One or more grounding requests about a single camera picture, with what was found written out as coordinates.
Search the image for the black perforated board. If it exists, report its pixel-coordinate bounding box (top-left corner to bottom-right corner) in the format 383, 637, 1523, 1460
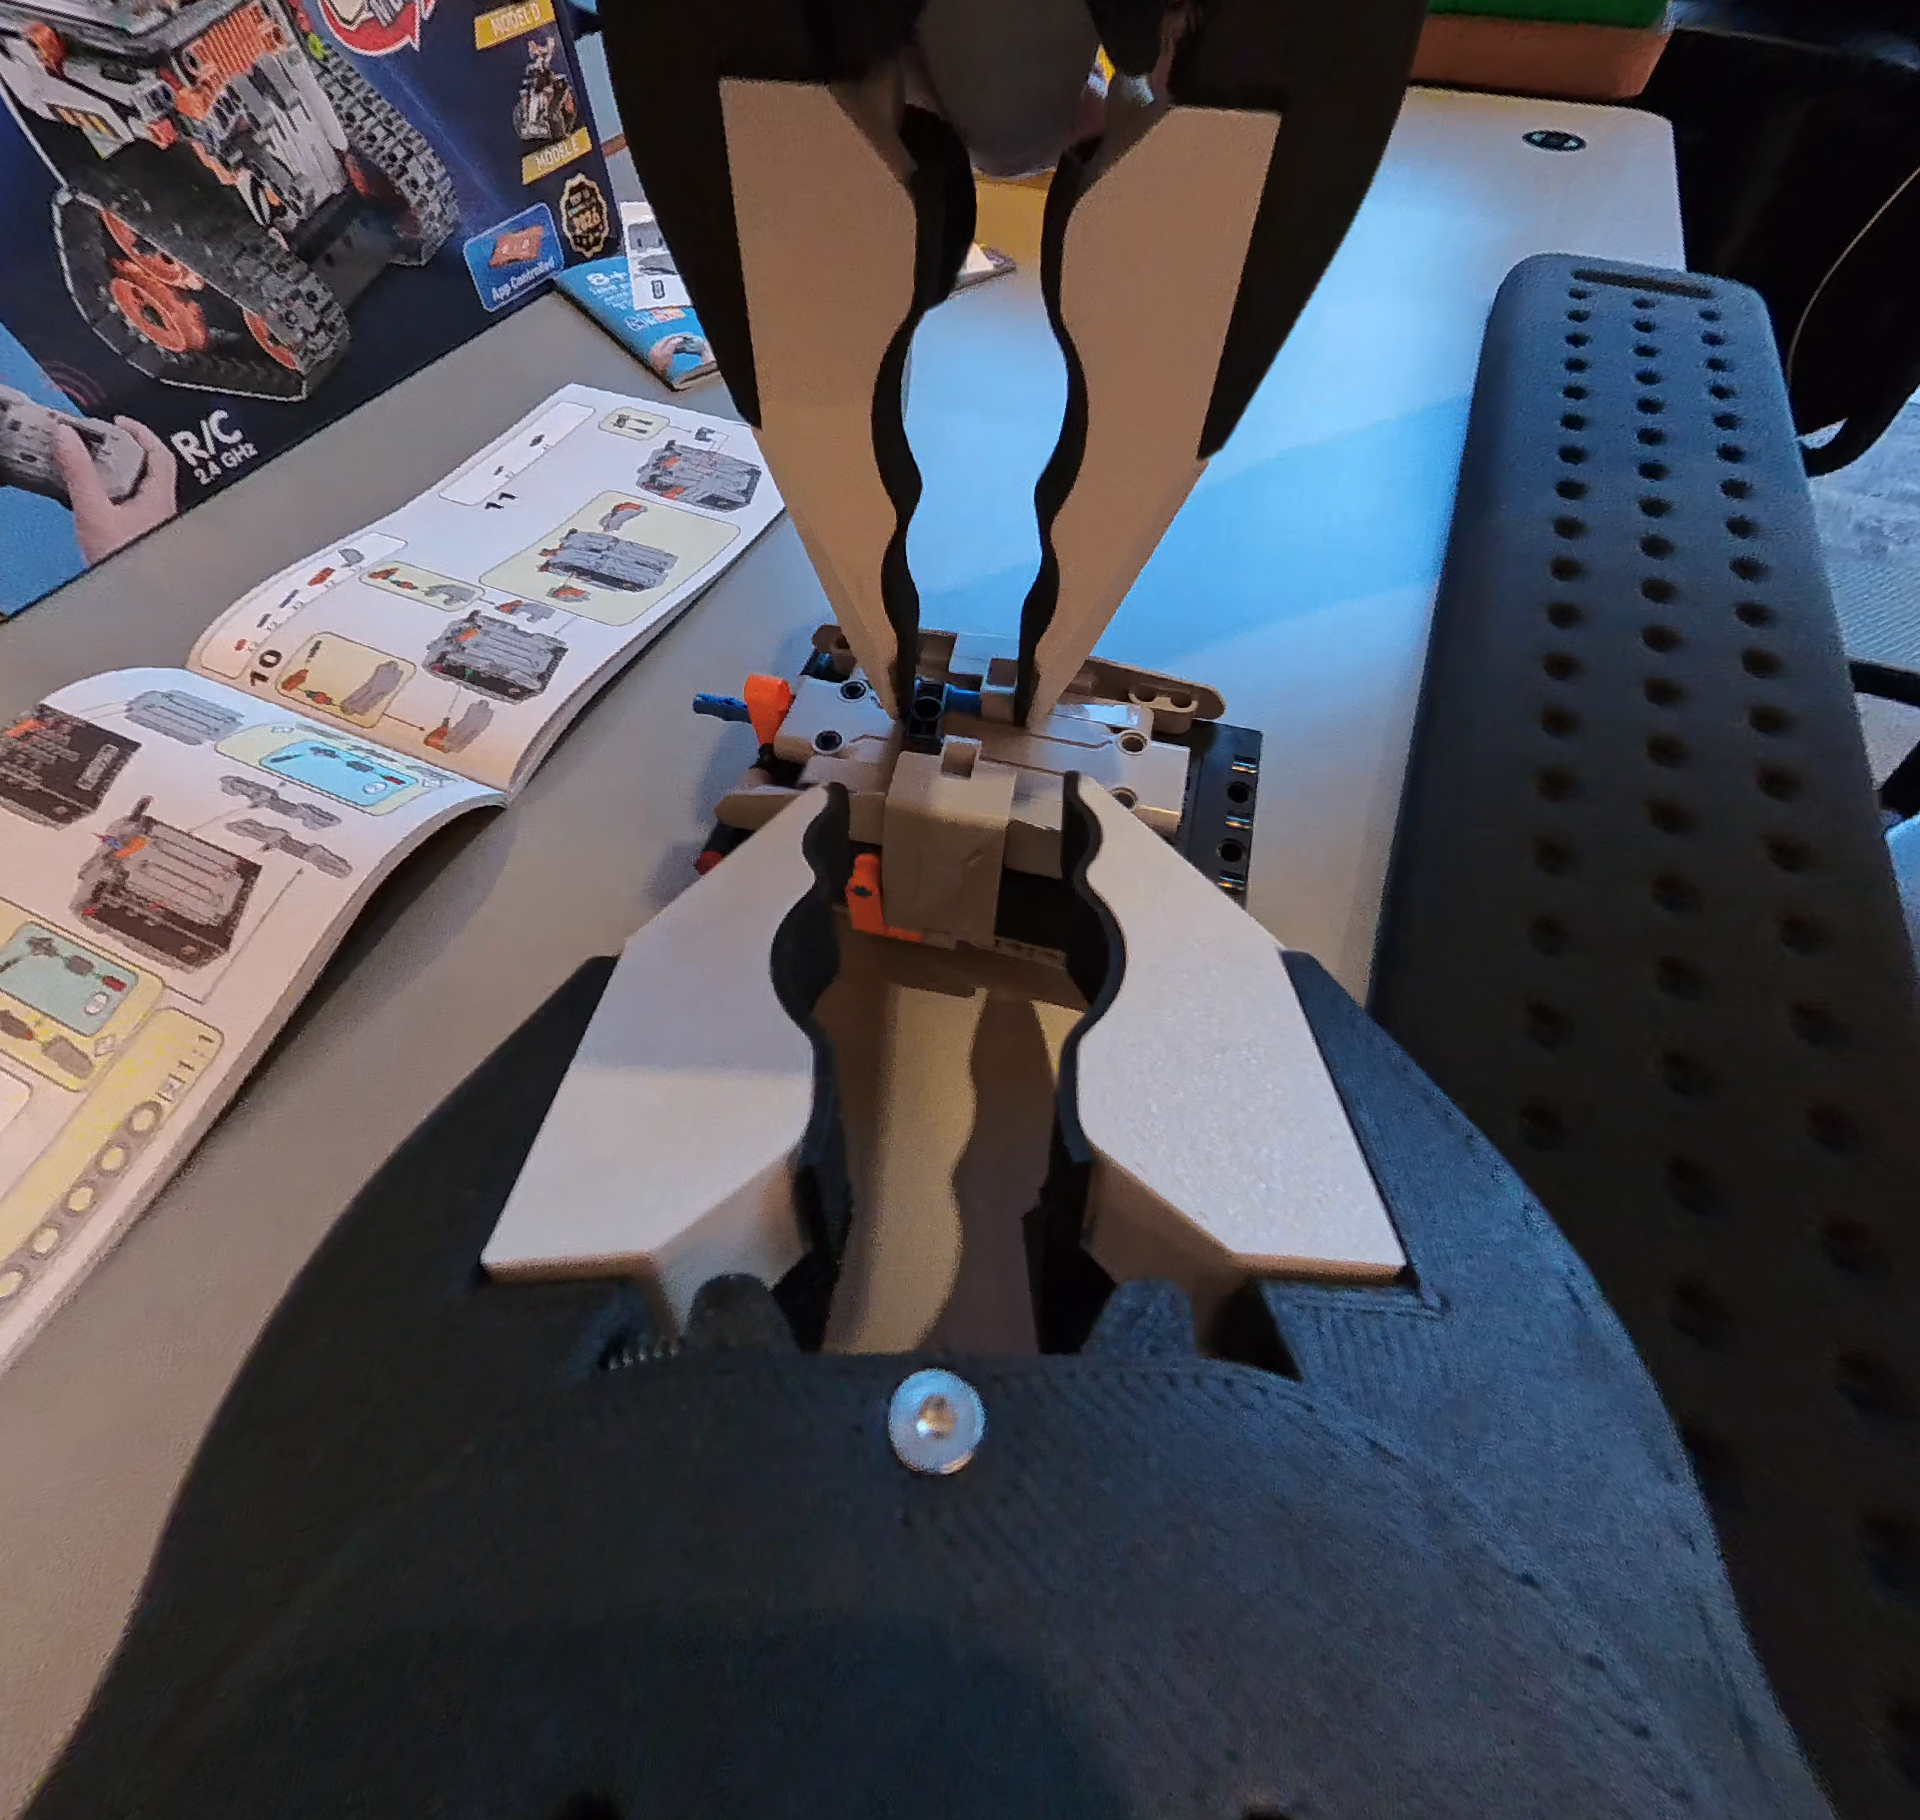
1373, 252, 1920, 1820

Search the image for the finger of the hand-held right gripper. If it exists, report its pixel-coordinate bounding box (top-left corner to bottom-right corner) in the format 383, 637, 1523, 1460
1017, 94, 1288, 728
719, 79, 981, 722

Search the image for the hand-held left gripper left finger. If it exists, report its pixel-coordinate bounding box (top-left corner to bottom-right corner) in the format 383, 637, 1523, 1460
479, 784, 857, 1348

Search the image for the small blue booklet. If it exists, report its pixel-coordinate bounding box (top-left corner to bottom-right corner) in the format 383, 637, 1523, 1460
556, 261, 758, 394

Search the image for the blue robot kit box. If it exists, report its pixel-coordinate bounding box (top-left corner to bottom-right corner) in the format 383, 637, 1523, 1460
0, 0, 624, 624

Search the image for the white sticker sheet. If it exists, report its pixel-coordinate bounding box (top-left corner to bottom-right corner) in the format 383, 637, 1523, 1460
619, 199, 696, 315

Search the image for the grey building block robot model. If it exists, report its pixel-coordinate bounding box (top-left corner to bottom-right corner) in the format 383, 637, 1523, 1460
693, 624, 1267, 1005

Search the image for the grey desk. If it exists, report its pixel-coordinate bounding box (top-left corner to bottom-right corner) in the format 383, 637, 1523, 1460
0, 86, 1682, 1820

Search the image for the open instruction manual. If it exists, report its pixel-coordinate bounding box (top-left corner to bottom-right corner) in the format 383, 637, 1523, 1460
0, 384, 788, 1372

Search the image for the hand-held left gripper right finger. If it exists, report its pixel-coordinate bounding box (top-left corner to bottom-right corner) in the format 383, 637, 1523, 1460
1028, 774, 1413, 1348

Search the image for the green bin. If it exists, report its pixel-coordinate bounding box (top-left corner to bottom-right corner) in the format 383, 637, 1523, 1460
1411, 13, 1675, 106

